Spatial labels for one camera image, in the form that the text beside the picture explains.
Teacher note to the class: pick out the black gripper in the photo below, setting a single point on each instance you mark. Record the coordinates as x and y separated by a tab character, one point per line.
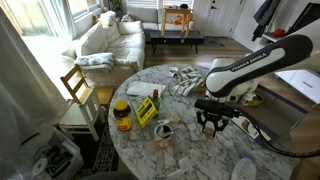
215	112

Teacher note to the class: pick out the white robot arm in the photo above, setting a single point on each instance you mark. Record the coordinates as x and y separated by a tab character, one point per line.
299	50

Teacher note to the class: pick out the yellow-lid amber jar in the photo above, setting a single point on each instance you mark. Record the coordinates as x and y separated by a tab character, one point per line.
122	114

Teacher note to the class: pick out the white plastic packet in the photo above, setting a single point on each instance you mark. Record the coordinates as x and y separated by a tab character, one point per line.
185	167

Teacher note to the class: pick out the glass cup with utensil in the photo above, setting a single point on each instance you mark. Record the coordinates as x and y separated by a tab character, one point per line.
162	136

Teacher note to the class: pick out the striped crumpled cloth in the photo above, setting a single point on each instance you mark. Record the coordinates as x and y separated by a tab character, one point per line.
188	79

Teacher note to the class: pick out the bowl with food scraps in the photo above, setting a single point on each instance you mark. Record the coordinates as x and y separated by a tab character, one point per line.
251	100

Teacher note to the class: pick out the clear bottle blue cap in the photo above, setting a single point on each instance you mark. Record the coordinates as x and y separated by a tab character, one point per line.
245	169

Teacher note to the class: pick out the green hot sauce bottle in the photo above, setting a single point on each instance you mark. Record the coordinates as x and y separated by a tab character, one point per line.
155	99

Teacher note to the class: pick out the yellow black box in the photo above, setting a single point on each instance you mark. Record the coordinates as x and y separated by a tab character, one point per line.
145	112

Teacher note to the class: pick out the folded white paper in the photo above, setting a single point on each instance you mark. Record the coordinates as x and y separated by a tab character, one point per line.
141	88

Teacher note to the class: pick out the dark coffee table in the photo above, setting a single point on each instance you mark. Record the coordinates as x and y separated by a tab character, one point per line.
175	38

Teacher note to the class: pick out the wooden stool on table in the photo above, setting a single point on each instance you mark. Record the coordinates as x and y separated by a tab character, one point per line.
183	17

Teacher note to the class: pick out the patterned throw blanket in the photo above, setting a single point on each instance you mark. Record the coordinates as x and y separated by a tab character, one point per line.
96	61

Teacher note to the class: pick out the white small chair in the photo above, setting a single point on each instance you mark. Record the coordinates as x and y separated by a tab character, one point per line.
80	118

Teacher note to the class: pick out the wooden chair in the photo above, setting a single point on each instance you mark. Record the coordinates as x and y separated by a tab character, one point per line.
77	86

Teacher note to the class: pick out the floral cushion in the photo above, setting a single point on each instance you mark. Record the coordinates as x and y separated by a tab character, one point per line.
107	19

